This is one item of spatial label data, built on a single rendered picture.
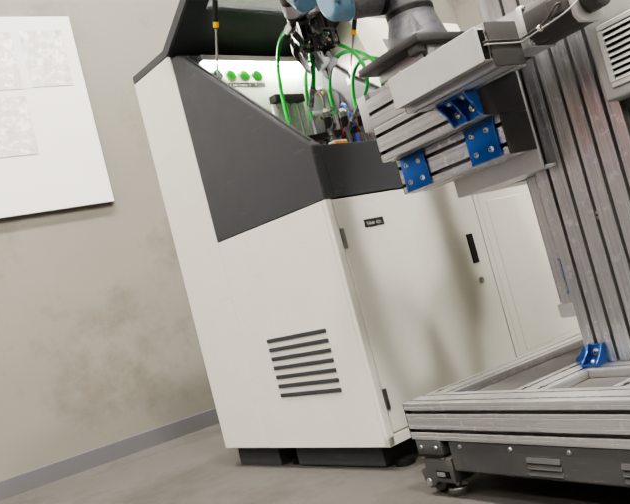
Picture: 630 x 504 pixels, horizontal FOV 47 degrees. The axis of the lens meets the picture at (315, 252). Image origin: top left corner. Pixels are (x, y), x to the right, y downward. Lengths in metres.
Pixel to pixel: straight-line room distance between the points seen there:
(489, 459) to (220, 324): 1.25
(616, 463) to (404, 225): 1.09
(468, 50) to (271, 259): 1.09
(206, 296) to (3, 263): 1.38
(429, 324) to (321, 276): 0.38
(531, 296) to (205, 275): 1.16
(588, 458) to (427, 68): 0.82
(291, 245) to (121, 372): 1.81
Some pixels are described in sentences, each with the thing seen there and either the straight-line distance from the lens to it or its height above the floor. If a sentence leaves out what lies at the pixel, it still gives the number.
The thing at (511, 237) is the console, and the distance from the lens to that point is 2.70.
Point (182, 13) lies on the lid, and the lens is 2.58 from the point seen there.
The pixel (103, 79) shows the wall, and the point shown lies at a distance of 4.15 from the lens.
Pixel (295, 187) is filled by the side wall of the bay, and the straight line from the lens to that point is 2.17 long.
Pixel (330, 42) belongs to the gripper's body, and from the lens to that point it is 2.54.
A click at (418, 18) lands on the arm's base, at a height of 1.09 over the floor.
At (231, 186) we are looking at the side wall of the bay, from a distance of 2.42.
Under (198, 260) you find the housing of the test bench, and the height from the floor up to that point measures 0.76.
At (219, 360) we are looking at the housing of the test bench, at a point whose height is 0.39.
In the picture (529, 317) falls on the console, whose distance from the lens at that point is 2.69.
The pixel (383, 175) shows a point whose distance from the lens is 2.27.
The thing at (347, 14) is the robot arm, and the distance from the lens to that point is 1.78.
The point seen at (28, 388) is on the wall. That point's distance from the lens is 3.72.
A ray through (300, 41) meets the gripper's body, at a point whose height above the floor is 1.29.
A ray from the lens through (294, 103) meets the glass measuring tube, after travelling 2.83.
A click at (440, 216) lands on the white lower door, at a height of 0.68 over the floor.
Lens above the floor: 0.55
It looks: 3 degrees up
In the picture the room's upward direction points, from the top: 15 degrees counter-clockwise
